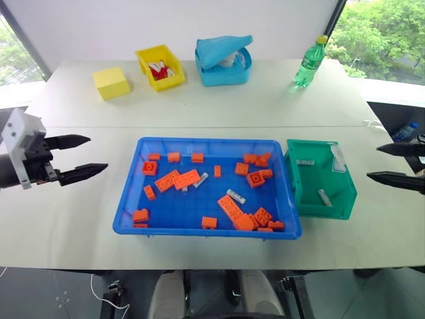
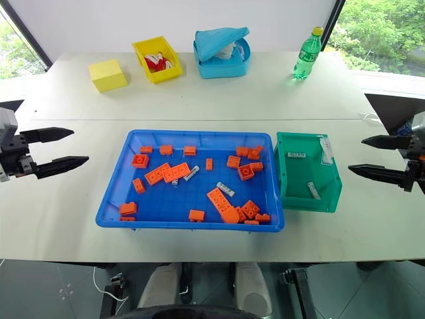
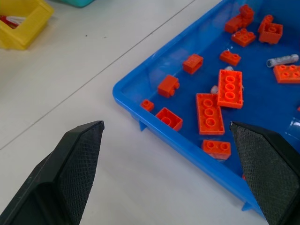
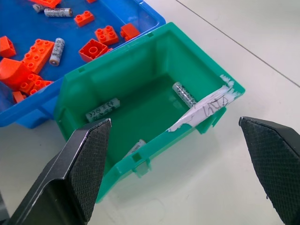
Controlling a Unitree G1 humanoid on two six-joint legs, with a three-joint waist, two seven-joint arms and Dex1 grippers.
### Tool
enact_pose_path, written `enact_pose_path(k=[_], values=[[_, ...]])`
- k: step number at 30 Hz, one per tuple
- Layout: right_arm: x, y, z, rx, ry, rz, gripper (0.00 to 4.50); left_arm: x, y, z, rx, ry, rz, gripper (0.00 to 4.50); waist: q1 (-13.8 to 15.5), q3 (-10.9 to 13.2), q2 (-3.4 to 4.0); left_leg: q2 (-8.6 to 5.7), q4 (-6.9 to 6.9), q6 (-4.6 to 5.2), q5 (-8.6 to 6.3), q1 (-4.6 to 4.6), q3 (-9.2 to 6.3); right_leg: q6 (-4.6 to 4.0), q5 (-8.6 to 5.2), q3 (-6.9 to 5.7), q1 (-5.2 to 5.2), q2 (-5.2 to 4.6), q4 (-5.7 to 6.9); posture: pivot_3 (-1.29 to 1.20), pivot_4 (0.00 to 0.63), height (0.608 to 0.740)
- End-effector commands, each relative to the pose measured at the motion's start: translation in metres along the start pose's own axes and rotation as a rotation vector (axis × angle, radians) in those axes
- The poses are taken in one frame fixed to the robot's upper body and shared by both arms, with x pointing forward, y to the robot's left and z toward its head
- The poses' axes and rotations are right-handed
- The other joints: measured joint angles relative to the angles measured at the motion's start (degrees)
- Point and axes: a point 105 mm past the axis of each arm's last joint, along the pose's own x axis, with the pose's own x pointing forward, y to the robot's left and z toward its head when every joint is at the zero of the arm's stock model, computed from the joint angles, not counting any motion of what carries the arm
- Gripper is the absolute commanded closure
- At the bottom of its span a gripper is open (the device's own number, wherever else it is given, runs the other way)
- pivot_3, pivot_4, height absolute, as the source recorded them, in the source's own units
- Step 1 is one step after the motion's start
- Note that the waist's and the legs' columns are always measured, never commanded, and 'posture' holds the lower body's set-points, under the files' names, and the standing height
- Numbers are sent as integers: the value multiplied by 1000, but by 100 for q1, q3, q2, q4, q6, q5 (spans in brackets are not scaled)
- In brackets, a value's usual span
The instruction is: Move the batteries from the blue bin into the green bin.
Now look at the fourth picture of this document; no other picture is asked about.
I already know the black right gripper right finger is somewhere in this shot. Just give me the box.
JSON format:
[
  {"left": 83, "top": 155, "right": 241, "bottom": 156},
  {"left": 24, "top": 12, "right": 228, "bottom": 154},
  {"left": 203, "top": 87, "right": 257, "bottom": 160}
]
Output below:
[{"left": 238, "top": 116, "right": 300, "bottom": 225}]

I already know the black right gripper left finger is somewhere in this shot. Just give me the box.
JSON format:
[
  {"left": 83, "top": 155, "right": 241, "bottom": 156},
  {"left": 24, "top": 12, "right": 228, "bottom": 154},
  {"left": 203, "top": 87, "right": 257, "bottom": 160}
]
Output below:
[{"left": 8, "top": 118, "right": 112, "bottom": 225}]

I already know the green plastic bin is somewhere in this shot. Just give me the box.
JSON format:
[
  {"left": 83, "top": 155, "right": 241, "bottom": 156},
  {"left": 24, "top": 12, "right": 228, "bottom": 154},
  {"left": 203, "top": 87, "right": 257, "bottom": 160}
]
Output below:
[{"left": 53, "top": 22, "right": 246, "bottom": 204}]

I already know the grey white battery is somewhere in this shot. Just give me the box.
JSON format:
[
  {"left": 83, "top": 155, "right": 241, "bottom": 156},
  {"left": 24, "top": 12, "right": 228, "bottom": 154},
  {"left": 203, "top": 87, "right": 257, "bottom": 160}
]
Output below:
[
  {"left": 172, "top": 82, "right": 198, "bottom": 108},
  {"left": 32, "top": 3, "right": 45, "bottom": 14},
  {"left": 44, "top": 8, "right": 73, "bottom": 18},
  {"left": 49, "top": 37, "right": 66, "bottom": 67},
  {"left": 85, "top": 97, "right": 120, "bottom": 122},
  {"left": 123, "top": 139, "right": 147, "bottom": 160}
]

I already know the white torn paper label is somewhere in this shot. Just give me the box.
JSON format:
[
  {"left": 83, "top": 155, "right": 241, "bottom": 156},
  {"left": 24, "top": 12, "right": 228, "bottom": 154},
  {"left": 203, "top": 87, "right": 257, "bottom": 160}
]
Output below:
[{"left": 167, "top": 74, "right": 240, "bottom": 132}]

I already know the orange small block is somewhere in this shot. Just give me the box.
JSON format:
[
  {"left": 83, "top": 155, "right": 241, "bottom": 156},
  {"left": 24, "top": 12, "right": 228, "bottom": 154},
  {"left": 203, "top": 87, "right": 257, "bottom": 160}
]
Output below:
[
  {"left": 120, "top": 22, "right": 141, "bottom": 42},
  {"left": 0, "top": 36, "right": 17, "bottom": 58},
  {"left": 12, "top": 90, "right": 28, "bottom": 104}
]

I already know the orange curved block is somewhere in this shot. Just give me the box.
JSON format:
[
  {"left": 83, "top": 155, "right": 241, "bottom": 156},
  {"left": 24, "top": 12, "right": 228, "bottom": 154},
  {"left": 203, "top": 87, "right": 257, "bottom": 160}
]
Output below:
[{"left": 0, "top": 58, "right": 33, "bottom": 91}]

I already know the red 2x4 plastic building brick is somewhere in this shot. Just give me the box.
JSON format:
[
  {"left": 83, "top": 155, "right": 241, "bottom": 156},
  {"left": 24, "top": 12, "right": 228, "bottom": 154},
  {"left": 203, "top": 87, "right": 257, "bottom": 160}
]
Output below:
[{"left": 22, "top": 38, "right": 55, "bottom": 75}]

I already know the upside-down red toy brick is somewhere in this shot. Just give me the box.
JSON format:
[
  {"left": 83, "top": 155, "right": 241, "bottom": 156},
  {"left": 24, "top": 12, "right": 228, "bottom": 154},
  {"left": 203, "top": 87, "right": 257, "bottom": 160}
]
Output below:
[{"left": 78, "top": 38, "right": 109, "bottom": 63}]

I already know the blue plastic tray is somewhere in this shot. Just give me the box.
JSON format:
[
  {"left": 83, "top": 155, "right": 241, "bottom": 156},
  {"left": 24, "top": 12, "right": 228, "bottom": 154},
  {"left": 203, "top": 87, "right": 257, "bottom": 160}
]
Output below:
[{"left": 0, "top": 0, "right": 166, "bottom": 129}]

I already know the red 2-stud toy brick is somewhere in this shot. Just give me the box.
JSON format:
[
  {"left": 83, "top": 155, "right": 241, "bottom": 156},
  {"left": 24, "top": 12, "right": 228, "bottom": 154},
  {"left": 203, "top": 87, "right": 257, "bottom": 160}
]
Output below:
[{"left": 74, "top": 10, "right": 95, "bottom": 28}]

